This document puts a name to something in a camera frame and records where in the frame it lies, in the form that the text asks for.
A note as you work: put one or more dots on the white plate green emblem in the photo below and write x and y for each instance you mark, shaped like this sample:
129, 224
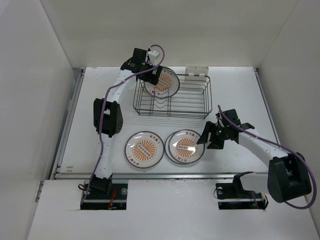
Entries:
167, 150

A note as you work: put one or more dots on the metal wire dish rack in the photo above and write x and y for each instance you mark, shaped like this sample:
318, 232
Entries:
193, 99

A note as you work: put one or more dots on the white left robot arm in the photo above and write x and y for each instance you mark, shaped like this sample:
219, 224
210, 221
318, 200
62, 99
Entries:
108, 120

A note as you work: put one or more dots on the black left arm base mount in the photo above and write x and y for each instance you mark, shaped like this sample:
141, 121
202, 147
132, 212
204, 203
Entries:
112, 200

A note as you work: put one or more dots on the orange sunburst plate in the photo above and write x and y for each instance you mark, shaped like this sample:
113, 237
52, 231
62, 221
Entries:
144, 149
167, 86
183, 147

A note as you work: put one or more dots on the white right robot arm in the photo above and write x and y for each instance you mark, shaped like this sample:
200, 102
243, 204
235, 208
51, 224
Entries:
288, 176

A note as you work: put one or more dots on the orange sunburst plate front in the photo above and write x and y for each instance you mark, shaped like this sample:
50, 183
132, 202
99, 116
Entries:
144, 149

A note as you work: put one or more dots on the white plastic cutlery holder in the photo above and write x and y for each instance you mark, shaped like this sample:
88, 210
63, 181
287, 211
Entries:
196, 72

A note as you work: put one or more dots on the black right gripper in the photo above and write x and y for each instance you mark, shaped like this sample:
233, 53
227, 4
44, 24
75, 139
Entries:
215, 144

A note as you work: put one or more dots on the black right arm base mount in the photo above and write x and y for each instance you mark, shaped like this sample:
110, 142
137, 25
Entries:
230, 199

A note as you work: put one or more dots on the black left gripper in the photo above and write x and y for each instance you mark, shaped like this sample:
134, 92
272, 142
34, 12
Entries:
151, 77

